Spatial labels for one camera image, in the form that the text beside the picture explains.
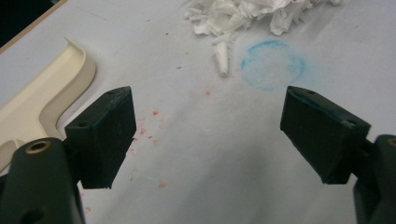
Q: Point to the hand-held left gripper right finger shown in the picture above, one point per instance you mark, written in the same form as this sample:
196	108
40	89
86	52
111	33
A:
320	133

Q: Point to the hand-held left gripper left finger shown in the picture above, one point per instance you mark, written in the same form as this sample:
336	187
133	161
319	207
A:
102	137

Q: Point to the cream plastic dustpan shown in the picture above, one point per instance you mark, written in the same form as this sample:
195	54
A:
31	102

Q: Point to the pile of white paper scraps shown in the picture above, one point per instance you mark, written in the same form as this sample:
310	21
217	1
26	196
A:
243	14

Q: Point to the white board table cover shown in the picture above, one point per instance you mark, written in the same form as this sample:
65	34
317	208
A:
202	146

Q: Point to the wooden table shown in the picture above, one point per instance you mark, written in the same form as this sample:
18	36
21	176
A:
31	27

